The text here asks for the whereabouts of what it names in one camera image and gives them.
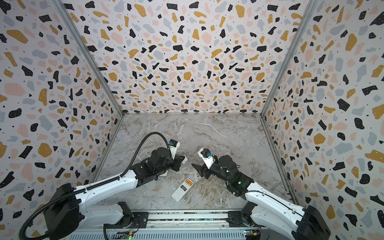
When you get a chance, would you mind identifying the aluminium mounting rail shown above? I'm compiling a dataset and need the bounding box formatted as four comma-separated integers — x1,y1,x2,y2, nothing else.
66,210,296,240

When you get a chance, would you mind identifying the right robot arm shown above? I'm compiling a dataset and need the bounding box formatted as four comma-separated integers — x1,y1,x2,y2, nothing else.
192,155,331,240

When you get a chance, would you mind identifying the red and white remote control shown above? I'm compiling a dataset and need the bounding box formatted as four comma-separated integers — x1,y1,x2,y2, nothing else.
172,179,192,202

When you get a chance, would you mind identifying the orange AAA batteries pair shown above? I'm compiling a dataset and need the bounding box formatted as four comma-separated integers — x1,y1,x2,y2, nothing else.
185,179,194,187

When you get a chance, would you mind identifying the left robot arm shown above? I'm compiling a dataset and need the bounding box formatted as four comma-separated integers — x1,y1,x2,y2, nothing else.
19,147,188,240

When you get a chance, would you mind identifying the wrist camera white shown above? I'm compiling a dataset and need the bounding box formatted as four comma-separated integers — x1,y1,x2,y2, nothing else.
198,148,215,169
169,139,180,160

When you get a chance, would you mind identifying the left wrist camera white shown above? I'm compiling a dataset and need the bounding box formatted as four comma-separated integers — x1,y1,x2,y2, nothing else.
169,139,180,160

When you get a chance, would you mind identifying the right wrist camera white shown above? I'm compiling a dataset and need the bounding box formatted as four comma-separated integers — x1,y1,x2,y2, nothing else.
198,148,215,169

